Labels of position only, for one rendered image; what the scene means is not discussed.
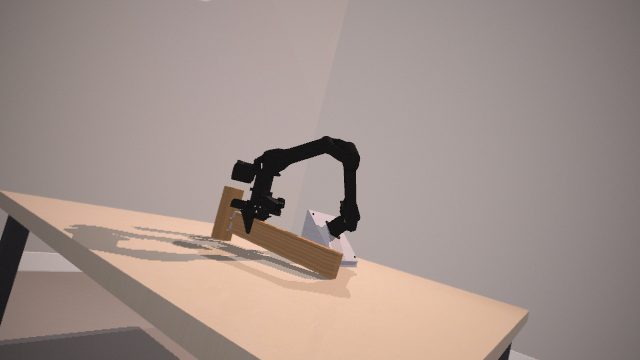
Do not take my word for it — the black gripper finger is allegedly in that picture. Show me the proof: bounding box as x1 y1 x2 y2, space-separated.
239 210 258 234
255 213 272 221

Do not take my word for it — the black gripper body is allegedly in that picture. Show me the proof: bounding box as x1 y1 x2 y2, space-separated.
230 185 281 216

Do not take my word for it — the wooden post with two steel pins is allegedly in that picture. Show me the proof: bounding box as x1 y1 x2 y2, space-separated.
211 186 244 241

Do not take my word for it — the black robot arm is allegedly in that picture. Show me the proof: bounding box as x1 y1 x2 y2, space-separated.
231 136 360 239

